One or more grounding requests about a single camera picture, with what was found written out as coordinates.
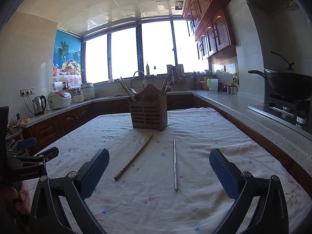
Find floral white tablecloth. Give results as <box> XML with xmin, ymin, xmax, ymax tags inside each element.
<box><xmin>24</xmin><ymin>107</ymin><xmax>312</xmax><ymax>234</ymax></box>

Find wooden utensil holder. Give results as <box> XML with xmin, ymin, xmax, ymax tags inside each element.
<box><xmin>129</xmin><ymin>83</ymin><xmax>168</xmax><ymax>131</ymax></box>

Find yellow oil bottle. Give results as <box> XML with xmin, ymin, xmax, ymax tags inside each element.
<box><xmin>146</xmin><ymin>63</ymin><xmax>151</xmax><ymax>77</ymax></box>

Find sink faucet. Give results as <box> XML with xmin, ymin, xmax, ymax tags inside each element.
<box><xmin>132</xmin><ymin>70</ymin><xmax>147</xmax><ymax>89</ymax></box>

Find steel electric kettle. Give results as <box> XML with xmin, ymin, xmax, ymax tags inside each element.
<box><xmin>33</xmin><ymin>95</ymin><xmax>47</xmax><ymax>116</ymax></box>

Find black wok with lid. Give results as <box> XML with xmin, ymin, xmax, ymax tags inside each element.
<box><xmin>248</xmin><ymin>51</ymin><xmax>311</xmax><ymax>100</ymax></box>

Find steel chopstick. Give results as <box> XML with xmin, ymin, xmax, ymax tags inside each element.
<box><xmin>127</xmin><ymin>88</ymin><xmax>137</xmax><ymax>103</ymax></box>
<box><xmin>173</xmin><ymin>137</ymin><xmax>178</xmax><ymax>192</ymax></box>

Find white cooking pot appliance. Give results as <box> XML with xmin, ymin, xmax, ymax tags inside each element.
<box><xmin>80</xmin><ymin>82</ymin><xmax>95</xmax><ymax>100</ymax></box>

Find upper wooden cabinets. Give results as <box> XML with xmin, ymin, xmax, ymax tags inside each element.
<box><xmin>183</xmin><ymin>0</ymin><xmax>236</xmax><ymax>64</ymax></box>

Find white red rice cooker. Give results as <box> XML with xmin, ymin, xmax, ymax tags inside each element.
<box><xmin>48</xmin><ymin>91</ymin><xmax>71</xmax><ymax>110</ymax></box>

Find metal spoon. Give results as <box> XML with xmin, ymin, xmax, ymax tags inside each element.
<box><xmin>163</xmin><ymin>86</ymin><xmax>171</xmax><ymax>95</ymax></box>

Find wooden chopstick one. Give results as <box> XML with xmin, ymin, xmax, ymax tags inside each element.
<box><xmin>163</xmin><ymin>76</ymin><xmax>174</xmax><ymax>94</ymax></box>

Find gas stove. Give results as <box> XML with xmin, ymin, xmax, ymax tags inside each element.
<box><xmin>247</xmin><ymin>94</ymin><xmax>311</xmax><ymax>141</ymax></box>

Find wooden chopstick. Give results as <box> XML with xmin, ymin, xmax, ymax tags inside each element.
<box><xmin>160</xmin><ymin>69</ymin><xmax>171</xmax><ymax>95</ymax></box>
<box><xmin>119</xmin><ymin>78</ymin><xmax>137</xmax><ymax>103</ymax></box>
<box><xmin>117</xmin><ymin>79</ymin><xmax>129</xmax><ymax>95</ymax></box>
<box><xmin>160</xmin><ymin>73</ymin><xmax>174</xmax><ymax>96</ymax></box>

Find dish drying rack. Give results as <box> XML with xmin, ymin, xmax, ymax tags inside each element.
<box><xmin>167</xmin><ymin>64</ymin><xmax>187</xmax><ymax>90</ymax></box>

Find green lid plastic pitcher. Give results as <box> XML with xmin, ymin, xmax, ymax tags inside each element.
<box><xmin>206</xmin><ymin>78</ymin><xmax>218</xmax><ymax>91</ymax></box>

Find tropical fruit window poster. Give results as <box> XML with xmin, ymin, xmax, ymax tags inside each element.
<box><xmin>53</xmin><ymin>30</ymin><xmax>82</xmax><ymax>87</ymax></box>

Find person's left hand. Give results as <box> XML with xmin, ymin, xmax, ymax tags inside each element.
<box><xmin>1</xmin><ymin>181</ymin><xmax>31</xmax><ymax>215</ymax></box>

